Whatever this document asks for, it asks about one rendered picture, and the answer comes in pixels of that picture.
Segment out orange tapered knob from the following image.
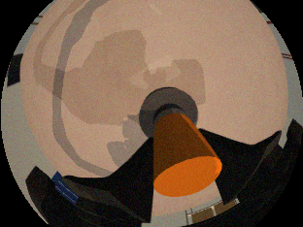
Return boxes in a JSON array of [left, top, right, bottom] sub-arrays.
[[152, 113, 221, 198]]

